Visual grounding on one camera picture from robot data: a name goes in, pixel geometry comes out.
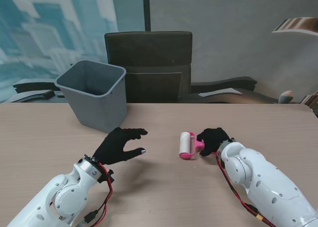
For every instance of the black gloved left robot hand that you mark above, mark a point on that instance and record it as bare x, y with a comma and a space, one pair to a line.
111, 147

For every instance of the white lint roller refill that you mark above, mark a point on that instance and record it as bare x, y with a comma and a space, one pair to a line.
184, 142

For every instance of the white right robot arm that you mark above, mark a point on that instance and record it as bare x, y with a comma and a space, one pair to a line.
263, 179

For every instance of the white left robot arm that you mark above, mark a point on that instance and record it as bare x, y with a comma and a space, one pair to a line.
67, 197

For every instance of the grey plastic waste bin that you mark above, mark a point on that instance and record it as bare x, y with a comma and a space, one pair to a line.
99, 112

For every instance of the small black clip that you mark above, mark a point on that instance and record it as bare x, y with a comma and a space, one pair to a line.
48, 94

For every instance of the black curved panel stack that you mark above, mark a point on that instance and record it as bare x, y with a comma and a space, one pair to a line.
29, 85

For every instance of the black office chair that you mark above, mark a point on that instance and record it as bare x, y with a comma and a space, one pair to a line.
149, 50

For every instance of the white paper sheet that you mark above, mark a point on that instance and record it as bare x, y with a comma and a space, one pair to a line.
218, 92

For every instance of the grey orange round object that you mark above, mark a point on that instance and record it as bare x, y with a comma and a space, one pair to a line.
285, 97

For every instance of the wooden furniture corner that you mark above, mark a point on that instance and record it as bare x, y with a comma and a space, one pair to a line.
310, 99

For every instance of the brown white curved shelf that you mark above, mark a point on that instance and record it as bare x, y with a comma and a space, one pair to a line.
298, 24

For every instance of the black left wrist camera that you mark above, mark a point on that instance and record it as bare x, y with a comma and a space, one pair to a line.
106, 176

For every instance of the black window post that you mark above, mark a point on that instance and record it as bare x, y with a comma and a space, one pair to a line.
146, 8

